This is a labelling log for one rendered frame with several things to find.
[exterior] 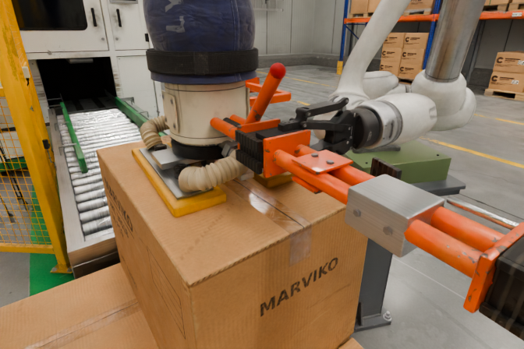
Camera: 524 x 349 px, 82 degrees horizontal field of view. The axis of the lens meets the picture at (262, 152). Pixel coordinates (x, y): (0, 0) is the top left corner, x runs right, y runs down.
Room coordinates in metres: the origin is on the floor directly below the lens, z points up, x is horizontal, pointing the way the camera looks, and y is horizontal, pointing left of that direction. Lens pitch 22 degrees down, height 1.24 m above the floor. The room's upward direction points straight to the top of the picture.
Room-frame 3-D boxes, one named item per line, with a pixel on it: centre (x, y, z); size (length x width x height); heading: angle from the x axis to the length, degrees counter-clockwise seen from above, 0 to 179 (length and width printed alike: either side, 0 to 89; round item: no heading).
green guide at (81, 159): (2.06, 1.41, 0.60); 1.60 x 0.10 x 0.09; 35
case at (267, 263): (0.65, 0.11, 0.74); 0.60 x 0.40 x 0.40; 37
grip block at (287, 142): (0.45, -0.02, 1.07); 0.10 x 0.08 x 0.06; 123
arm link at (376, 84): (1.11, -0.42, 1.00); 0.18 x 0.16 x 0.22; 72
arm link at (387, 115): (0.57, -0.22, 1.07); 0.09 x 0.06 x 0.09; 34
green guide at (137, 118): (2.37, 0.97, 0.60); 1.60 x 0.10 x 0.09; 35
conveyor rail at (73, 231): (1.74, 1.25, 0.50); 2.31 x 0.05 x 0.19; 35
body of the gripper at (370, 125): (0.53, -0.15, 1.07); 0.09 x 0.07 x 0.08; 124
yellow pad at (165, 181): (0.61, 0.20, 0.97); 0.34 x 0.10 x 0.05; 33
